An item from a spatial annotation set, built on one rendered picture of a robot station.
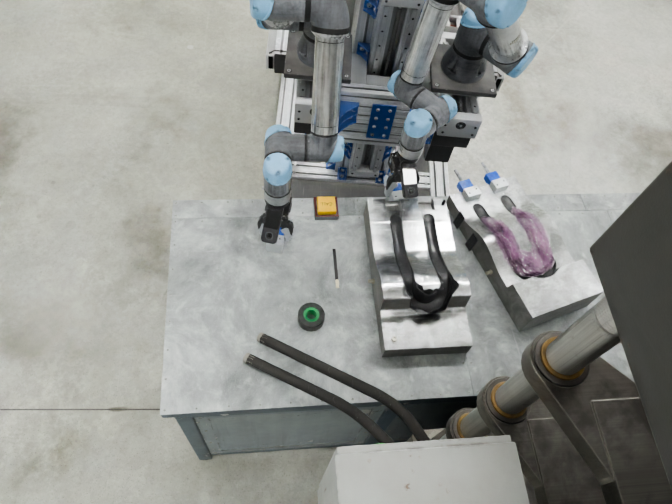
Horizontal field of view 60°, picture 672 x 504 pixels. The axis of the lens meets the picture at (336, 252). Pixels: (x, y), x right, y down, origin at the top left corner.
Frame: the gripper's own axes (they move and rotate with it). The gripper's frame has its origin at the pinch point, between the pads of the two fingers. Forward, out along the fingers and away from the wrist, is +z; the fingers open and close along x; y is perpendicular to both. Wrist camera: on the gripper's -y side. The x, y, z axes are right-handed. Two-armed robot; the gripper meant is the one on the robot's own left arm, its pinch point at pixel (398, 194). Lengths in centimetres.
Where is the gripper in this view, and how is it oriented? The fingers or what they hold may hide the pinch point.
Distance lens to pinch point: 197.0
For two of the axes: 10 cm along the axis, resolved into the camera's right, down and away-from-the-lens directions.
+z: -1.0, 4.9, 8.7
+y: -2.2, -8.6, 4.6
